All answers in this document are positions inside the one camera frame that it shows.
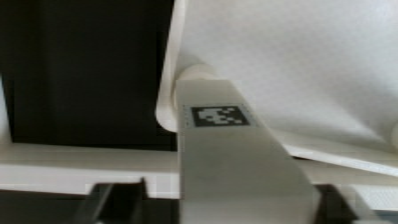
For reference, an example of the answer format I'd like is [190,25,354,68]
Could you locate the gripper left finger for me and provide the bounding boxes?
[71,179,148,224]

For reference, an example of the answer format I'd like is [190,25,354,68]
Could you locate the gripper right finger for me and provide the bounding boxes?
[313,184,359,224]

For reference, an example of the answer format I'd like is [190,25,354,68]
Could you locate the white desk leg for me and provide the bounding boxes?
[176,80,320,224]

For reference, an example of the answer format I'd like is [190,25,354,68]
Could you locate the white desk top tray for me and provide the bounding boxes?
[157,0,398,177]

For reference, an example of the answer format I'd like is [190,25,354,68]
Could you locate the white front fence bar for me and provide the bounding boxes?
[0,85,398,210]

